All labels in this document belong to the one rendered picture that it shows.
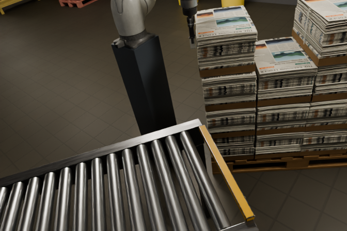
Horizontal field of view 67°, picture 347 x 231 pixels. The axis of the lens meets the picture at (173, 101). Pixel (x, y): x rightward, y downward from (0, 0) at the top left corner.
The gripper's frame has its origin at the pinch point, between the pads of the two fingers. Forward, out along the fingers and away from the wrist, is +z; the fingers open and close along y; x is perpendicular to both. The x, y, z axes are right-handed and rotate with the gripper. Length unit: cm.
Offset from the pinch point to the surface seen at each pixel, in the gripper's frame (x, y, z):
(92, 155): 45, -63, 17
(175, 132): 10, -54, 16
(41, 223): 55, -92, 17
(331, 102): -73, -20, 34
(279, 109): -46, -19, 37
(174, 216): 9, -92, 15
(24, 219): 62, -91, 17
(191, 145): 3, -62, 15
